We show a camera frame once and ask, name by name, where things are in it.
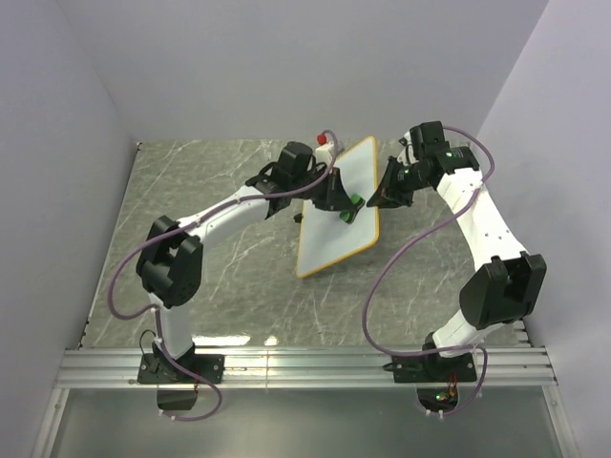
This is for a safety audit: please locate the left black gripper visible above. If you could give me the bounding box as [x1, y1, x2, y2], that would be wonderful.
[291, 168, 355, 215]

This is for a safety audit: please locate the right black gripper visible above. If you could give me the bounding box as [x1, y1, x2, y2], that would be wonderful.
[366, 157, 430, 211]

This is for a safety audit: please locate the green whiteboard eraser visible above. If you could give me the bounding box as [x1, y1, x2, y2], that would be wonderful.
[340, 193, 365, 224]

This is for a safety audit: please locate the yellow framed whiteboard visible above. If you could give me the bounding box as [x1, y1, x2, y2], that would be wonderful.
[296, 136, 380, 279]

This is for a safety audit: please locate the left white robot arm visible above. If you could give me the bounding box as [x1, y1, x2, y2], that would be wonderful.
[137, 139, 363, 384]

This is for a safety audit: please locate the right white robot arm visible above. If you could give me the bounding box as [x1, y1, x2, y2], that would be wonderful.
[367, 121, 547, 383]

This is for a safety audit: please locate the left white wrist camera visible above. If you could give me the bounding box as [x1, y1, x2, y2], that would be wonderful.
[314, 134, 345, 165]

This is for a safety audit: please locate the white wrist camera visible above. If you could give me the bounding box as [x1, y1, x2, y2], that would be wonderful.
[398, 132, 414, 166]
[314, 134, 345, 165]

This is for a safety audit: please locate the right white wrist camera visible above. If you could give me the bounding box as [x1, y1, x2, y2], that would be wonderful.
[398, 132, 414, 166]

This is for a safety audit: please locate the aluminium mounting rail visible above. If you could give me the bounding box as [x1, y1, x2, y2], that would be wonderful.
[55, 346, 558, 389]

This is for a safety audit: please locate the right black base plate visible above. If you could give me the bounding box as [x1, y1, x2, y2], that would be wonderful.
[383, 353, 477, 384]

